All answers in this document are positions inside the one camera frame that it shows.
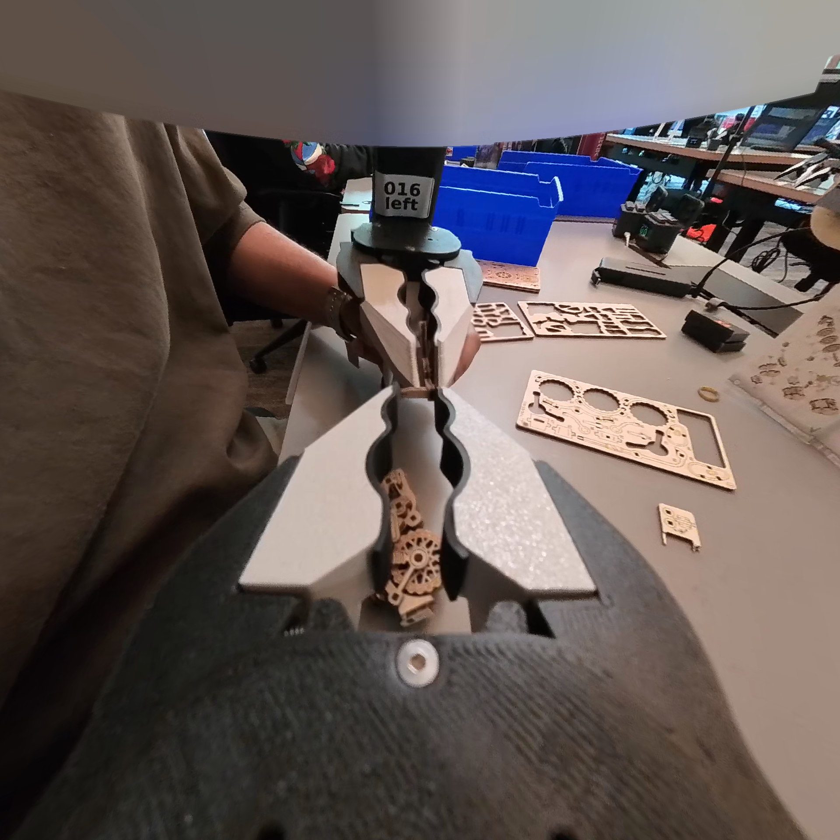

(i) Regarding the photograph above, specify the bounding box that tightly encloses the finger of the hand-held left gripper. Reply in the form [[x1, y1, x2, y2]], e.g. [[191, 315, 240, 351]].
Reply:
[[428, 269, 476, 386], [356, 264, 422, 386]]

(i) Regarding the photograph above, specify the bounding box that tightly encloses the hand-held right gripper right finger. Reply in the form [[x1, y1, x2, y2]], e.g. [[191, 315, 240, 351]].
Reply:
[[434, 387, 599, 626]]

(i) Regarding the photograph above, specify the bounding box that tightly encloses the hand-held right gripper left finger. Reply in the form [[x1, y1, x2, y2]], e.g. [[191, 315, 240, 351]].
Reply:
[[238, 385, 401, 623]]

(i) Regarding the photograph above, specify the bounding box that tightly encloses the wooden crank assembly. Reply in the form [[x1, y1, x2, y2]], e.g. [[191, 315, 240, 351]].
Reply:
[[403, 282, 439, 389]]

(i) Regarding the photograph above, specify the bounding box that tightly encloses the wooden model assembly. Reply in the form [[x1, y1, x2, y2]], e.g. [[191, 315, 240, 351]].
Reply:
[[373, 467, 454, 624]]

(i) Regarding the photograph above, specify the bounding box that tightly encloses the person's left forearm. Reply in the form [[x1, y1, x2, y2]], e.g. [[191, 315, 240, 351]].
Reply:
[[223, 217, 339, 329]]

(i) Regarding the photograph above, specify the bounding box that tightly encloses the grey desk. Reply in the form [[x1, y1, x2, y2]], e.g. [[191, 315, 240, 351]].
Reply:
[[279, 177, 840, 840]]

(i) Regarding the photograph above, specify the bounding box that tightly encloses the person's left hand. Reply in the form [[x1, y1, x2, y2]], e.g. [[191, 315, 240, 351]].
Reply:
[[340, 302, 486, 391]]

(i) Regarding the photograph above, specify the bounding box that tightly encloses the wooden puzzle sheet with gears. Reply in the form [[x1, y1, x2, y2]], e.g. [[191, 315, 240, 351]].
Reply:
[[471, 301, 534, 344]]

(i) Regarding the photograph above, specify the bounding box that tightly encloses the reddish wooden puzzle sheet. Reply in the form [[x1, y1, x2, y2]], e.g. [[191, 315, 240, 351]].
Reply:
[[478, 260, 541, 294]]

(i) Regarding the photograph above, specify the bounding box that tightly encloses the large wooden puzzle sheet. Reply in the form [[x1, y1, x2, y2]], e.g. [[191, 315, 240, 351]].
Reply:
[[516, 370, 737, 492]]

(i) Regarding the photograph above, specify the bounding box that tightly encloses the small wooden sheet fragment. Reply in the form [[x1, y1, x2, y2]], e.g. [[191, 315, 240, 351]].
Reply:
[[658, 503, 702, 552]]

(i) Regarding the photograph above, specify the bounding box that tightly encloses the black flat bar device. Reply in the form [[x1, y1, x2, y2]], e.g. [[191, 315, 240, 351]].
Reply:
[[589, 257, 694, 298]]

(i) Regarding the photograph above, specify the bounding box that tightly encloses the long wooden puzzle sheet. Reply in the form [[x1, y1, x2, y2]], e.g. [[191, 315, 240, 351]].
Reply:
[[518, 300, 668, 341]]

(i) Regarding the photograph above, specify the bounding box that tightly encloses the black battery charger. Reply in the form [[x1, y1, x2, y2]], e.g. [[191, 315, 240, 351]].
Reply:
[[612, 185, 706, 258]]

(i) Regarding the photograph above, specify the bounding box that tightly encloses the black box red label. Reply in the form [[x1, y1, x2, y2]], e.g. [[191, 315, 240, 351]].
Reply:
[[680, 308, 752, 355]]

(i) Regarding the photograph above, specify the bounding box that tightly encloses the background wooden table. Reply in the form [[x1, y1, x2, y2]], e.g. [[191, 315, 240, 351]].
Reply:
[[602, 131, 840, 204]]

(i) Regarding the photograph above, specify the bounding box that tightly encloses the printed instruction booklet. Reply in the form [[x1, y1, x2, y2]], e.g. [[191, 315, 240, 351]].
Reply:
[[728, 307, 840, 468]]

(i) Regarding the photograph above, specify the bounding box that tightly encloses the metal wrist bracelet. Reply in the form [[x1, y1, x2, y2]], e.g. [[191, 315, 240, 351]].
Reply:
[[325, 285, 357, 342]]

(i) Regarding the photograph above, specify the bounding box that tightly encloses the black cable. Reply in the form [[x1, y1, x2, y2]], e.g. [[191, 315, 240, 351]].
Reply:
[[689, 226, 818, 299]]

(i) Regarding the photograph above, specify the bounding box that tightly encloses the grey flat base plate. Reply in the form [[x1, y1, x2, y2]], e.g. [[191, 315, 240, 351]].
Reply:
[[666, 239, 829, 317]]

